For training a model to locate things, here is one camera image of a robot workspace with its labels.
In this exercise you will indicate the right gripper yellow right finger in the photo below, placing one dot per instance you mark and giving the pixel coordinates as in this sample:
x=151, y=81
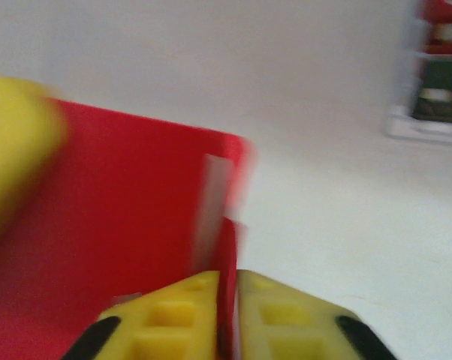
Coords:
x=286, y=322

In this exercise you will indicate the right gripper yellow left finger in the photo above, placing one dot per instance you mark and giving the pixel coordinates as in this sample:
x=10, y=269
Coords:
x=166, y=322

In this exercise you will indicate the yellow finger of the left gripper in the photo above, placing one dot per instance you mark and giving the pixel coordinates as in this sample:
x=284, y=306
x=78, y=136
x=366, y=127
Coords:
x=15, y=150

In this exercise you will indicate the red card holder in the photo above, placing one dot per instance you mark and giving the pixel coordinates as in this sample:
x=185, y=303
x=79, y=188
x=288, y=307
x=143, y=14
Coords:
x=117, y=206

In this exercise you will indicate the red credit card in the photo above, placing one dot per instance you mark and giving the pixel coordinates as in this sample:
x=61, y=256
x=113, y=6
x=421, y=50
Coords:
x=442, y=9

